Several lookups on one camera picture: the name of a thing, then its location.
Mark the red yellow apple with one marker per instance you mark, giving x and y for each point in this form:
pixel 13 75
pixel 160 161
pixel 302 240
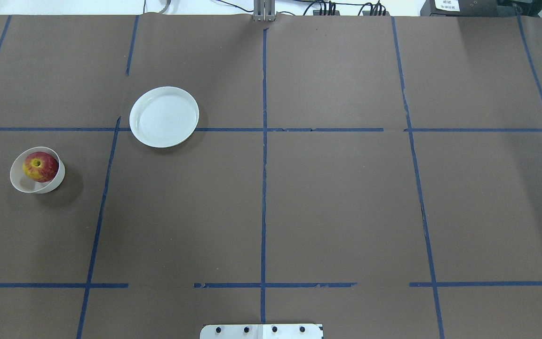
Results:
pixel 40 167

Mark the white plate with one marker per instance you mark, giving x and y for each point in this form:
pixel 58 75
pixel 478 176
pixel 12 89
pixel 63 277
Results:
pixel 164 117

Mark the white bowl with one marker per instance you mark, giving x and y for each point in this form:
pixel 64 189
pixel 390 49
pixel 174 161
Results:
pixel 24 184

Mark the far orange black connector board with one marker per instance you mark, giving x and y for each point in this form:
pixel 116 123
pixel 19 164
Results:
pixel 326 9

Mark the orange black connector board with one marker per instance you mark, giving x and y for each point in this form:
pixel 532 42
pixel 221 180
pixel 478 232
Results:
pixel 373 9
pixel 326 9

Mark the near orange black connector board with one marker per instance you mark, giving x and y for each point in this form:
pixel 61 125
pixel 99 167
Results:
pixel 373 9

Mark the black box device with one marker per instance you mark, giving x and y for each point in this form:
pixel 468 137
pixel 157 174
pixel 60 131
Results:
pixel 466 8

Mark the aluminium frame post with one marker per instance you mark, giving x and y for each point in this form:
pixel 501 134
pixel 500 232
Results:
pixel 264 11

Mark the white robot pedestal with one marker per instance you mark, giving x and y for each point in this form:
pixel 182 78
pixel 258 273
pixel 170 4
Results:
pixel 262 331

